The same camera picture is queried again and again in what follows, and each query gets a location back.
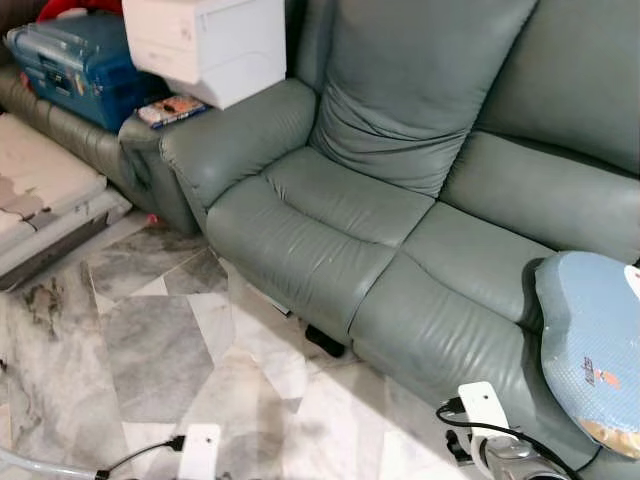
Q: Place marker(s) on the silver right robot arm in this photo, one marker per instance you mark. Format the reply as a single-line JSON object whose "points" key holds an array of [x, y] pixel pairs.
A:
{"points": [[515, 458]]}

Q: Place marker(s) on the light blue printed pillow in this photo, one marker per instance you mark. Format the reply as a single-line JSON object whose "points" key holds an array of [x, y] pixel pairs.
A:
{"points": [[595, 340]]}

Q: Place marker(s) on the green leather back cushion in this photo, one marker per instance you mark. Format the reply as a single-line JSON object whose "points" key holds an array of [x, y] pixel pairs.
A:
{"points": [[410, 90]]}

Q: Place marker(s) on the green leather sofa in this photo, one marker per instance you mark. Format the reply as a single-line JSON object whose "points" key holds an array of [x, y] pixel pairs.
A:
{"points": [[320, 235]]}

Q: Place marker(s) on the black sofa foot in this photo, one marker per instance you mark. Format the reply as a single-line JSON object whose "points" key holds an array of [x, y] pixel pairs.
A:
{"points": [[325, 342]]}

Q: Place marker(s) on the white plastic box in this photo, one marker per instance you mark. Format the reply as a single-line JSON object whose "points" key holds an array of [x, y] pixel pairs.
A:
{"points": [[210, 45]]}

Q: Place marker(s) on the small printed book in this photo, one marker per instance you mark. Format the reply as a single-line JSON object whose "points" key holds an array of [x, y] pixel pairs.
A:
{"points": [[172, 110]]}

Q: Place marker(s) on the green leather armchair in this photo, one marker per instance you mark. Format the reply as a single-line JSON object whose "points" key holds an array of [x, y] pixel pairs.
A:
{"points": [[80, 140]]}

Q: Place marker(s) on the blue hard suitcase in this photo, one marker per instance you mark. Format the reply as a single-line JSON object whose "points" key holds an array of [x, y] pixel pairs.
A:
{"points": [[75, 65]]}

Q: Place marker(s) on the white folded mattress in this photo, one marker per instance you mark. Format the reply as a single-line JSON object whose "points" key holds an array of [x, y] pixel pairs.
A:
{"points": [[40, 190]]}

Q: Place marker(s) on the red round object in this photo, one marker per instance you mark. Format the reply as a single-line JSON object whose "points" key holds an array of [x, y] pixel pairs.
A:
{"points": [[80, 9]]}

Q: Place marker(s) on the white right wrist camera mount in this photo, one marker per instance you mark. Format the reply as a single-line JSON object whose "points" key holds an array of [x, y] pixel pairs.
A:
{"points": [[485, 412]]}

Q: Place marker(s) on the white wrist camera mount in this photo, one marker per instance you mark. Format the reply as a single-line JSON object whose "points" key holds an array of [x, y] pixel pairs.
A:
{"points": [[485, 412], [200, 452]]}

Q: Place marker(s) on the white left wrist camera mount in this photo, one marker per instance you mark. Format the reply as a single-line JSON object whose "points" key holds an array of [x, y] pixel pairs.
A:
{"points": [[200, 452]]}

